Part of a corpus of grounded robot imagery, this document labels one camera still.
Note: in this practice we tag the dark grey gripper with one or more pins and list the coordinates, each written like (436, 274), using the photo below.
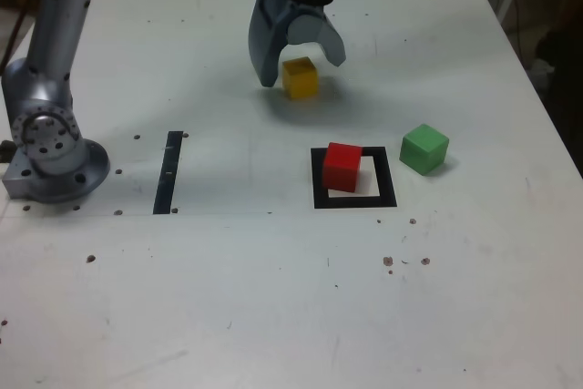
(309, 10)

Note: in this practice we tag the yellow cube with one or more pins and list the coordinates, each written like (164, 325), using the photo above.
(300, 79)

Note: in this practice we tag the red cube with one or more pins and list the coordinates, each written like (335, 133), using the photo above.
(341, 168)

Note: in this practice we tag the green cube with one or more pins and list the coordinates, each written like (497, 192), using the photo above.
(421, 152)

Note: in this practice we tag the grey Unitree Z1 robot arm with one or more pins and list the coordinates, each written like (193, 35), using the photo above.
(50, 88)

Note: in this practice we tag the black tape square outline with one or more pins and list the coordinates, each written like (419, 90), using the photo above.
(387, 179)

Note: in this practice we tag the black tape strip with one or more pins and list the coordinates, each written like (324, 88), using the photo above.
(167, 170)

